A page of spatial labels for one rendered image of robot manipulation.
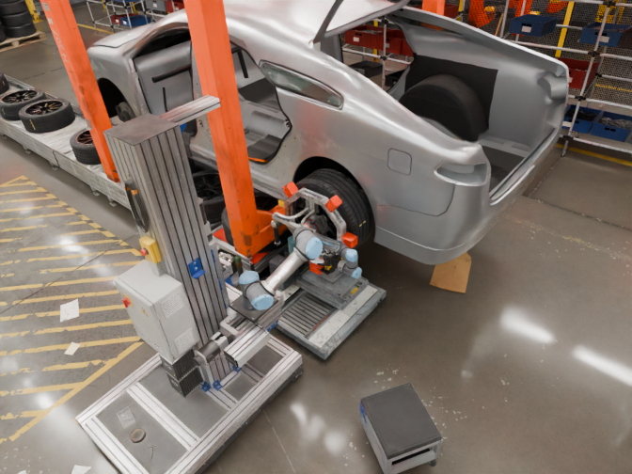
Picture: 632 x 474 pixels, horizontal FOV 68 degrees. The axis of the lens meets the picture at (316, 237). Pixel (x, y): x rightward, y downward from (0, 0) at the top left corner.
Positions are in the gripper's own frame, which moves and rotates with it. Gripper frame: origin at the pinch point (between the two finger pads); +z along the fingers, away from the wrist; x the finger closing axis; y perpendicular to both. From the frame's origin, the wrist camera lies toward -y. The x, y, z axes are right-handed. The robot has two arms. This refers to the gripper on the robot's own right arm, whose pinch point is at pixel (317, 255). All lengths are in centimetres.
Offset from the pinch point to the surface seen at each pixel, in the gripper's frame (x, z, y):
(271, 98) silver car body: -189, 226, -4
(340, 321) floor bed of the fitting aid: -14, -7, -75
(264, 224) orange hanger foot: -15, 67, -12
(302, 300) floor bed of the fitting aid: -14, 33, -77
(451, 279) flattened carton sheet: -115, -52, -83
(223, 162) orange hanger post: 8, 73, 54
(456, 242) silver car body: -52, -75, 13
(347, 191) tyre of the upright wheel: -40.3, 3.4, 29.2
